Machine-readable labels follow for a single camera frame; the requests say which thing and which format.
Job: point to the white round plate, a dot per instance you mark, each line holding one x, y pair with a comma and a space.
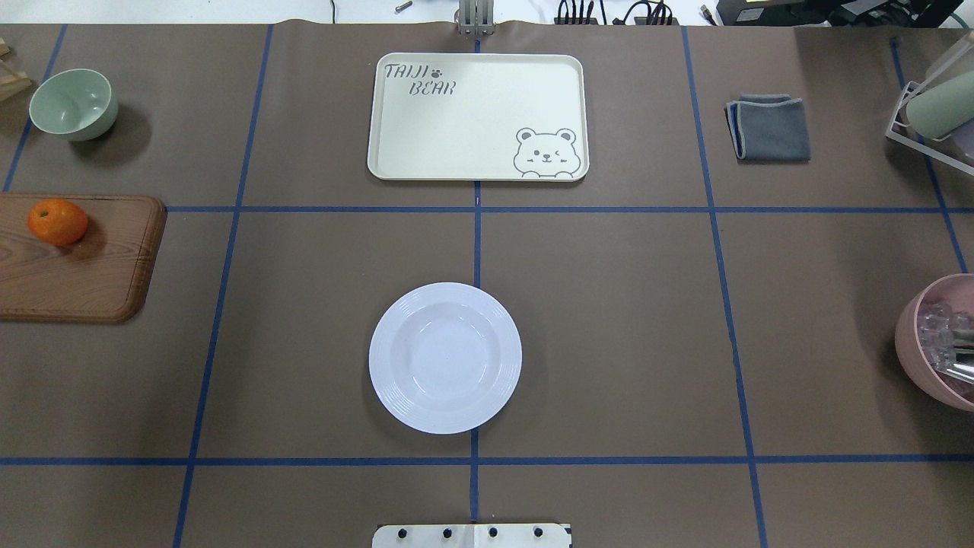
445, 358

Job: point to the orange mandarin fruit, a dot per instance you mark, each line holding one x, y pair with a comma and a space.
57, 221

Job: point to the cream bear serving tray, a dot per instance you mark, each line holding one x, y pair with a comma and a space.
489, 117

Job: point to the folded grey cloth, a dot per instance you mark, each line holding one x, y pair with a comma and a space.
769, 128

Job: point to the brown wooden cutting board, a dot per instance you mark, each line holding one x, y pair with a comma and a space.
102, 278

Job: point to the mint green bowl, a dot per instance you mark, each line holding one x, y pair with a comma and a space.
79, 104

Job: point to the clear ice cubes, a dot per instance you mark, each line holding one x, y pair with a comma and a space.
936, 316

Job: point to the pink bowl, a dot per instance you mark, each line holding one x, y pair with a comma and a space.
955, 290

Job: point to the metal scoop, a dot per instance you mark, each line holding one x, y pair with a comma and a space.
953, 353

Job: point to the green cup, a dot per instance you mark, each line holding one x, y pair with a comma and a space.
936, 113

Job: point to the light wooden rack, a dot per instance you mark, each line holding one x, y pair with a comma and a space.
12, 81

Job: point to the camera pole mount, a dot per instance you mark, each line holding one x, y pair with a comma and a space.
475, 18

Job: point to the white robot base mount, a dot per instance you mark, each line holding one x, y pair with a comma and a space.
474, 535

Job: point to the white wire cup rack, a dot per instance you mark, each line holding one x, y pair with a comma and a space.
955, 150

